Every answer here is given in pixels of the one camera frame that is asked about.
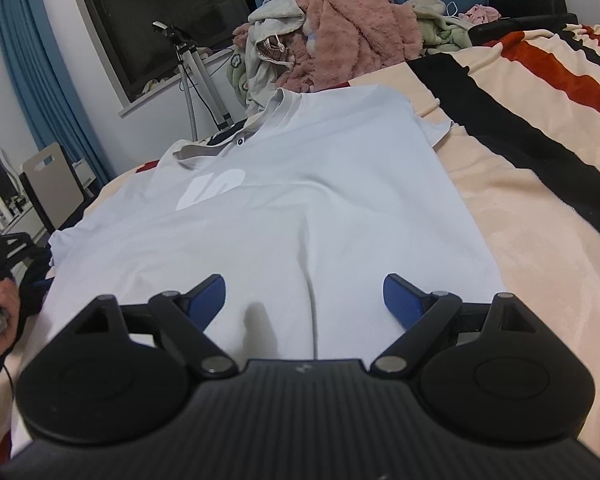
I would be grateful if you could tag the small pink cloth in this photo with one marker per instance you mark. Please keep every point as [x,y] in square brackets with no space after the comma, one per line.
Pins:
[477,12]

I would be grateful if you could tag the black camera on tripod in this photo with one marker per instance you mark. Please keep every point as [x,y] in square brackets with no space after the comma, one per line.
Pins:
[172,32]

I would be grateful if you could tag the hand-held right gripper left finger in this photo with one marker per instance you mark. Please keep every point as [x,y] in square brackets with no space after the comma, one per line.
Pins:
[209,301]

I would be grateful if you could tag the light green fleece garment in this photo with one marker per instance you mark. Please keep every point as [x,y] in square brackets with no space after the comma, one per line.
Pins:
[442,35]

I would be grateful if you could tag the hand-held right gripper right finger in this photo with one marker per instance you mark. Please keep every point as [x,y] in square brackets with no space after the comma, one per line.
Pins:
[401,302]

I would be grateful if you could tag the dark window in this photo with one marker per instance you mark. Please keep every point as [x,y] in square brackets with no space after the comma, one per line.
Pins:
[155,15]

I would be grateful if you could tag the person's left hand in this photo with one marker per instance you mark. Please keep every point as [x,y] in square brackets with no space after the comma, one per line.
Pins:
[1,297]

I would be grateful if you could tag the pale green printed garment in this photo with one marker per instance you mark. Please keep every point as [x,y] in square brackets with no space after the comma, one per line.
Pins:
[236,80]

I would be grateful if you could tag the striped fleece blanket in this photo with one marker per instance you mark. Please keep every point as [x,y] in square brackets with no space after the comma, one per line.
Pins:
[530,240]

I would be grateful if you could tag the beige chair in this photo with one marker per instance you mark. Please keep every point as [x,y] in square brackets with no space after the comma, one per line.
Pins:
[52,185]

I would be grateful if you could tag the pink fluffy garment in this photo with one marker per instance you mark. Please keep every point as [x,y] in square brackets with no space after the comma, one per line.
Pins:
[352,30]

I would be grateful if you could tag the white t-shirt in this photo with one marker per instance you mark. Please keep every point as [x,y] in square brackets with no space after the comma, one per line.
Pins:
[305,185]

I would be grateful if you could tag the silver tripod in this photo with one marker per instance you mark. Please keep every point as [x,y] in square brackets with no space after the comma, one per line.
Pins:
[200,77]

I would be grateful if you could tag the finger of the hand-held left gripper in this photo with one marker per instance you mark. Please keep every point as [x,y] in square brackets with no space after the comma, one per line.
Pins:
[34,272]

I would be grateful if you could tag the black upholstered seat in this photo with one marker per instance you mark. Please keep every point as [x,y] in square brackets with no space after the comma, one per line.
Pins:
[527,5]

